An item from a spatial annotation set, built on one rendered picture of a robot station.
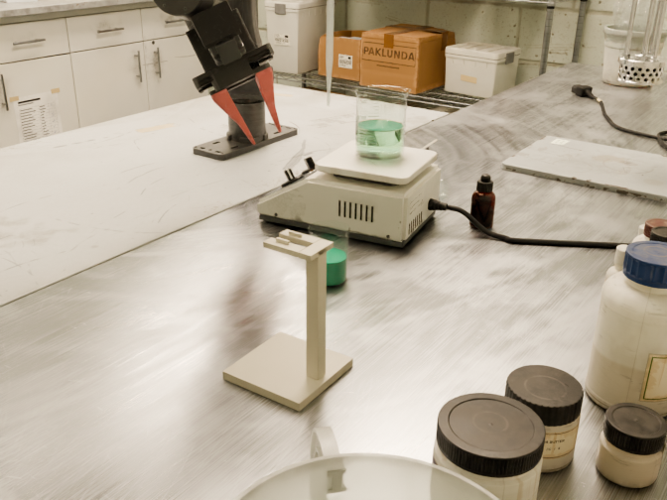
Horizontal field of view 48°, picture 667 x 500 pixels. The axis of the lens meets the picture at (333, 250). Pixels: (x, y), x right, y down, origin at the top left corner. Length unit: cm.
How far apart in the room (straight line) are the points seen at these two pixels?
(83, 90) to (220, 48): 273
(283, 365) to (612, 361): 27
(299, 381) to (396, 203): 30
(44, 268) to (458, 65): 255
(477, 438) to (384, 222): 44
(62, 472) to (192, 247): 39
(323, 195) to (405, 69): 235
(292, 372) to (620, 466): 26
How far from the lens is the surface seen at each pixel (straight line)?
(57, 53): 346
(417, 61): 318
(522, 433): 49
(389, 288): 79
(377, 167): 88
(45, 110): 345
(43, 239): 95
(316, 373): 62
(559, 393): 55
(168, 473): 56
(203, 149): 123
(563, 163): 121
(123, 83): 369
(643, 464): 57
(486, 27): 350
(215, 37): 84
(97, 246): 92
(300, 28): 352
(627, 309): 60
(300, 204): 91
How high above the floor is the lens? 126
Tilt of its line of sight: 25 degrees down
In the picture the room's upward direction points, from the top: 1 degrees clockwise
